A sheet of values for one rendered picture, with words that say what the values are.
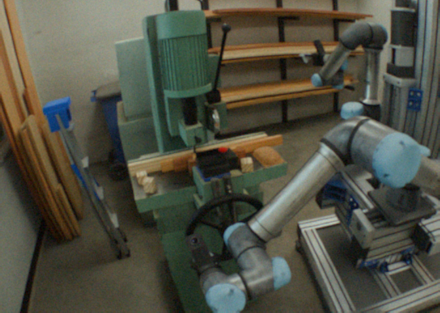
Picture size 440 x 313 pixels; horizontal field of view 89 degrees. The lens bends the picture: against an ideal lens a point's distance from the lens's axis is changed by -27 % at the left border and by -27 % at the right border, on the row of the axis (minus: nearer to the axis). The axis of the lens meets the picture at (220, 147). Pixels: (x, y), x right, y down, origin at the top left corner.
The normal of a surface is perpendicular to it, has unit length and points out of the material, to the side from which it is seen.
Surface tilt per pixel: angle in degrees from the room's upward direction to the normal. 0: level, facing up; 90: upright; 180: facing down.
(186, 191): 90
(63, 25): 90
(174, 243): 90
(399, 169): 86
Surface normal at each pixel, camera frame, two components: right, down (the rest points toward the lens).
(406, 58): 0.10, 0.42
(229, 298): 0.21, -0.09
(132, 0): 0.35, 0.37
